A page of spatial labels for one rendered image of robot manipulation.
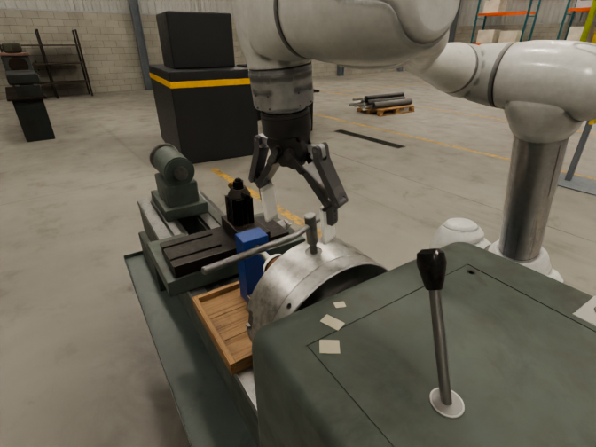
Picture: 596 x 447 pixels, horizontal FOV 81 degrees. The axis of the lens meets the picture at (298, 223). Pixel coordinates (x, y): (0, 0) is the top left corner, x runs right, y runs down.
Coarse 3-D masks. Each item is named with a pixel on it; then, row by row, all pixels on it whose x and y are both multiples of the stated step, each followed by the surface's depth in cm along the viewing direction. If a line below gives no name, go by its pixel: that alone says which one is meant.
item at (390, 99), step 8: (368, 96) 851; (376, 96) 863; (384, 96) 876; (392, 96) 891; (400, 96) 907; (352, 104) 847; (360, 104) 835; (368, 104) 848; (376, 104) 829; (384, 104) 841; (392, 104) 856; (400, 104) 871; (408, 104) 890
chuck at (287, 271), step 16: (320, 240) 72; (336, 240) 74; (288, 256) 69; (304, 256) 68; (320, 256) 67; (336, 256) 67; (368, 256) 73; (272, 272) 68; (288, 272) 66; (304, 272) 65; (256, 288) 69; (272, 288) 66; (288, 288) 64; (256, 304) 68; (272, 304) 65; (256, 320) 68; (272, 320) 64
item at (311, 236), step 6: (306, 216) 64; (312, 216) 64; (306, 222) 64; (312, 222) 64; (312, 228) 65; (306, 234) 66; (312, 234) 65; (312, 240) 66; (312, 246) 67; (312, 252) 68
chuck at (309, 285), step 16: (352, 256) 68; (320, 272) 63; (336, 272) 63; (352, 272) 65; (368, 272) 68; (304, 288) 62; (320, 288) 62; (336, 288) 64; (288, 304) 62; (304, 304) 61
